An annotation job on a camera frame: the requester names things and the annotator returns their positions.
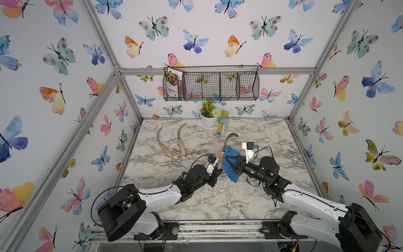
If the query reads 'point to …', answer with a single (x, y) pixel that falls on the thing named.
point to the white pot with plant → (209, 114)
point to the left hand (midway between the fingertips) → (221, 169)
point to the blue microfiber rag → (230, 151)
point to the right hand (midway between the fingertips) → (227, 157)
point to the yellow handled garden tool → (220, 128)
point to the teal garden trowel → (224, 121)
